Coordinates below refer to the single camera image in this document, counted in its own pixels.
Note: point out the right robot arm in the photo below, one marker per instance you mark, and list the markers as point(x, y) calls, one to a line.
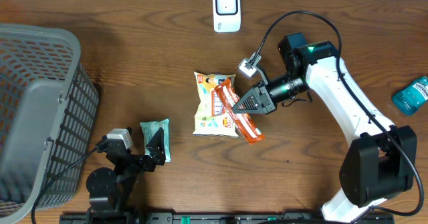
point(381, 156)

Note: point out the teal wet wipes pack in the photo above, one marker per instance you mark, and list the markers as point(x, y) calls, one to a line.
point(150, 128)

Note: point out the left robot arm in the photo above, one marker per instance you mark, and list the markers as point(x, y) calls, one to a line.
point(110, 189)

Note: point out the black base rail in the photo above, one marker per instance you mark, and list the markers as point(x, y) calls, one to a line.
point(171, 218)

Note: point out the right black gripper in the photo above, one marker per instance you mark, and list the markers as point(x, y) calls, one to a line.
point(265, 101)

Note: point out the cream snack bag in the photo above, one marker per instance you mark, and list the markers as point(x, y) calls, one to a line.
point(211, 117)

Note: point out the blue Listerine mouthwash bottle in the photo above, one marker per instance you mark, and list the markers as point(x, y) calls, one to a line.
point(409, 100)

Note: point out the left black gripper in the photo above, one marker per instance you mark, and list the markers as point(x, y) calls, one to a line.
point(148, 164)

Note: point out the chocolate bar wrapper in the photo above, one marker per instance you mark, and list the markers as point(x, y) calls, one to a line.
point(243, 122)

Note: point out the white barcode scanner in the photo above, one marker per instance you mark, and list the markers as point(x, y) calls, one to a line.
point(226, 16)

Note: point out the grey plastic basket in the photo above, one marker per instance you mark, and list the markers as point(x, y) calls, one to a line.
point(48, 109)

